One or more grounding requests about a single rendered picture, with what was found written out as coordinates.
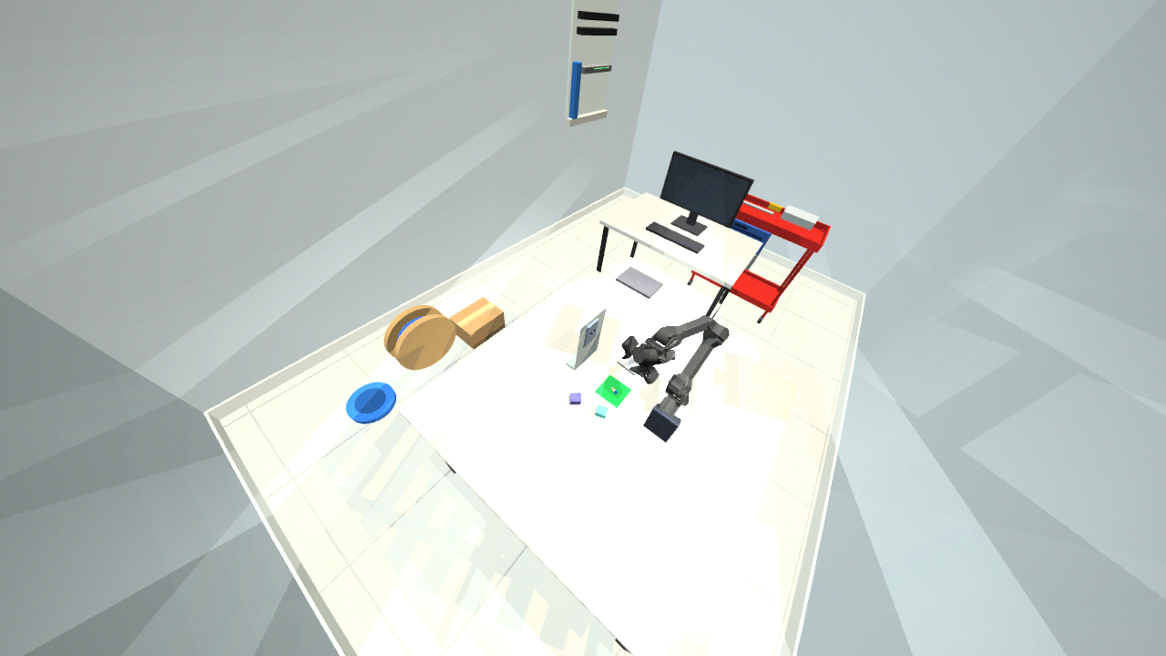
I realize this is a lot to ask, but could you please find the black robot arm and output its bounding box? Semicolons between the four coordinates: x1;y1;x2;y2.
633;315;730;418

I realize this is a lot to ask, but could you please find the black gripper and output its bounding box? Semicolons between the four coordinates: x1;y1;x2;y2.
621;336;660;385

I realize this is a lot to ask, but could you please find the green square zone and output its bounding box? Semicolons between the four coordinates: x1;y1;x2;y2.
596;375;631;408

